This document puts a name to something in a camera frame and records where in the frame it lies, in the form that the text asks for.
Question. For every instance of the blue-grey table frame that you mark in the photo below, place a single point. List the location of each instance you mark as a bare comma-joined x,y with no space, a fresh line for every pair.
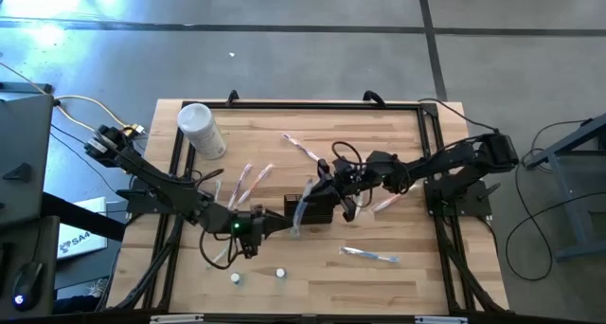
570,208

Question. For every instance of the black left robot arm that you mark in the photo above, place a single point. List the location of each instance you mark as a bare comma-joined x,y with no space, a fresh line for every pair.
156,184

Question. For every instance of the blue mouthwash bottle white cap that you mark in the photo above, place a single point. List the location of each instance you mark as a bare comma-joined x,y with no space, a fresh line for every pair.
280,273
235,278

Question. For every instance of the black computer mouse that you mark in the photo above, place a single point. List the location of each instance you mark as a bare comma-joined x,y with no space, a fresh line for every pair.
27,286

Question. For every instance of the blue toothbrush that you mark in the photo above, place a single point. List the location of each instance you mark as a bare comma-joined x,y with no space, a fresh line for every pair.
369,254

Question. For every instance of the black desk beam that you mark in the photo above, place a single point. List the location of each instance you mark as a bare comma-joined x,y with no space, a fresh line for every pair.
85,217

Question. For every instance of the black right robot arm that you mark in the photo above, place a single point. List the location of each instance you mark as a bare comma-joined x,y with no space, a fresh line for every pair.
440,165

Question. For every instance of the purple striped toothbrush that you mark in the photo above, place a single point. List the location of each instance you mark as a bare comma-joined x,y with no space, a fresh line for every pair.
303,149

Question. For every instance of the white table bracket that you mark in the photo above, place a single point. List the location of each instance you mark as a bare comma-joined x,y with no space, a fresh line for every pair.
440,319
176,318

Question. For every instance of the black aluminium table frame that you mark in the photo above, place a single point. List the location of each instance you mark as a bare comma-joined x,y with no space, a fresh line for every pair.
308,105

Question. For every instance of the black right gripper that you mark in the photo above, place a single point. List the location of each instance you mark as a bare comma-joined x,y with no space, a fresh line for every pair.
364,172

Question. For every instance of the white wipes canister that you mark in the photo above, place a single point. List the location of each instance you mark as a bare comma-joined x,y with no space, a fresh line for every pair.
201,130

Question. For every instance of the dark grey desk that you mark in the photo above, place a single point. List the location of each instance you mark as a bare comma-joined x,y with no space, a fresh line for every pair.
23,134

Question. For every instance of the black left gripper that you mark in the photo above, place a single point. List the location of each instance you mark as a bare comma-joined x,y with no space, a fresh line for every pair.
227,222

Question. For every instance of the white printed box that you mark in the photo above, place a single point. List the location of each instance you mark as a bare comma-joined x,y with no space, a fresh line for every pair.
80,239

